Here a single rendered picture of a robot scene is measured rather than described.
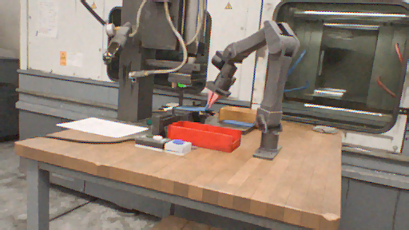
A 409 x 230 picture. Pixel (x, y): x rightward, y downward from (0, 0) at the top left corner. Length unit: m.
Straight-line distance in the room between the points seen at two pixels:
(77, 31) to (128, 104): 1.27
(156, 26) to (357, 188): 1.32
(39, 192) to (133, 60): 0.67
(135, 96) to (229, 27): 0.81
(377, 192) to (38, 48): 2.56
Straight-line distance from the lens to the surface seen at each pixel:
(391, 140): 1.96
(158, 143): 1.16
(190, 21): 1.48
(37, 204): 1.30
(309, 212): 0.85
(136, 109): 1.58
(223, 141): 1.21
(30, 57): 3.14
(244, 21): 2.09
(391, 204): 2.07
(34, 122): 3.13
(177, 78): 1.42
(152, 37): 1.52
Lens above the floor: 1.23
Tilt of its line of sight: 10 degrees down
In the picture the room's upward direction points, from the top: 5 degrees clockwise
